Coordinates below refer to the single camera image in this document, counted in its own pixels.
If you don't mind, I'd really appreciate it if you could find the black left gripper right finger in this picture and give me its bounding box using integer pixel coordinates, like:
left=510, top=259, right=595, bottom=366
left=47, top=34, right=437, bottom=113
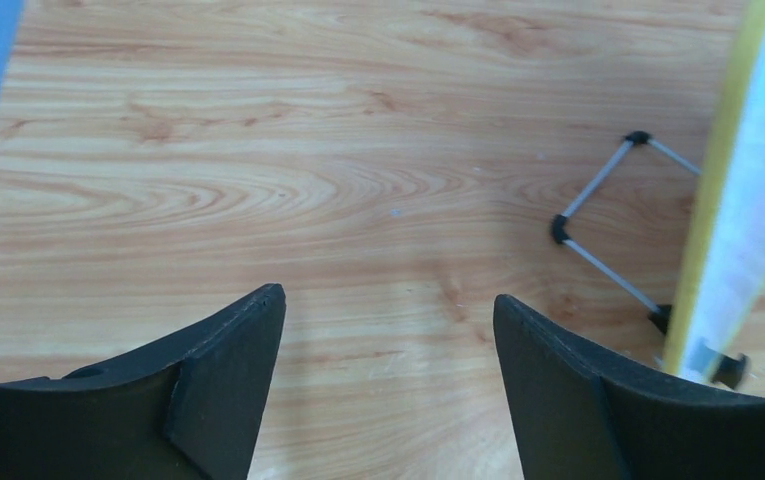
left=493, top=294, right=765, bottom=479

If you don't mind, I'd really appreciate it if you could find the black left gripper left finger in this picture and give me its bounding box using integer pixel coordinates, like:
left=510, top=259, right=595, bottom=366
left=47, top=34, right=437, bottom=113
left=0, top=283, right=286, bottom=479

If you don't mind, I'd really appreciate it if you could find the yellow framed whiteboard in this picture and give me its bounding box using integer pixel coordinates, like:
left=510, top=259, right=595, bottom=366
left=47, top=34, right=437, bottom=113
left=663, top=1, right=765, bottom=383

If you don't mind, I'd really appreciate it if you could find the metal whiteboard stand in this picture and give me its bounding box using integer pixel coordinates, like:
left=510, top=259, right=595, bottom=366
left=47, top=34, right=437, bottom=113
left=548, top=126, right=765, bottom=397

